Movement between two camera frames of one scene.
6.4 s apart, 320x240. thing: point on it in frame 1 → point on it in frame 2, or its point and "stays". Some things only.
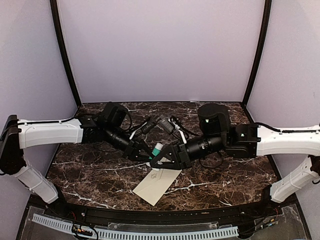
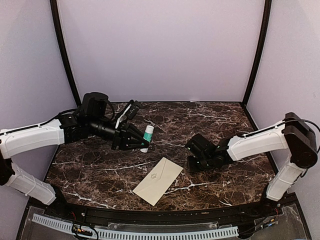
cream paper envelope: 156,184 stays
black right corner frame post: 267,13 stays
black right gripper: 184,161 → 191,167
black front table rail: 118,214 stays
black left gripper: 132,153 → 121,137
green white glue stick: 156,151 → 148,135
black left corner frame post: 64,48 stays
